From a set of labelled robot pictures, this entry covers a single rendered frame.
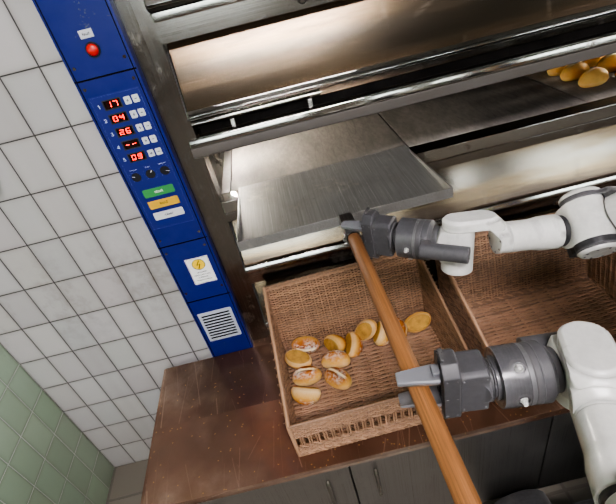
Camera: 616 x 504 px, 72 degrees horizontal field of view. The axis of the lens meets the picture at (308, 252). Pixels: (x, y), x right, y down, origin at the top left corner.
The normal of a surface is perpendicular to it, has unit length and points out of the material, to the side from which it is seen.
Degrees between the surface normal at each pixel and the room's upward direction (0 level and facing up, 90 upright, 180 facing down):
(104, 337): 90
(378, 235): 90
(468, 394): 90
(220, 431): 0
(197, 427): 0
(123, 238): 90
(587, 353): 10
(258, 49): 70
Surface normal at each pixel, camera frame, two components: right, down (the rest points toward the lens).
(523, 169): 0.06, 0.25
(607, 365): -0.20, -0.88
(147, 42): 0.14, 0.56
